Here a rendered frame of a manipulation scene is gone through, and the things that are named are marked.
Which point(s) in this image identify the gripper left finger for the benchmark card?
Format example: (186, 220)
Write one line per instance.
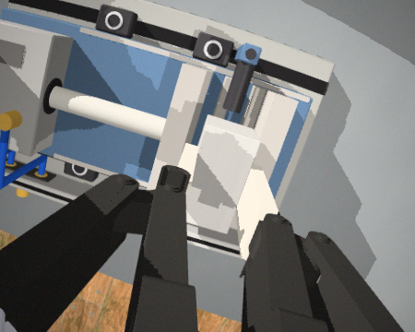
(45, 269)

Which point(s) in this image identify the light grey rectangular block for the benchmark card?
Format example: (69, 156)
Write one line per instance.
(225, 156)

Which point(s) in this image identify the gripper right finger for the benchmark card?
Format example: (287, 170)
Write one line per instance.
(275, 297)

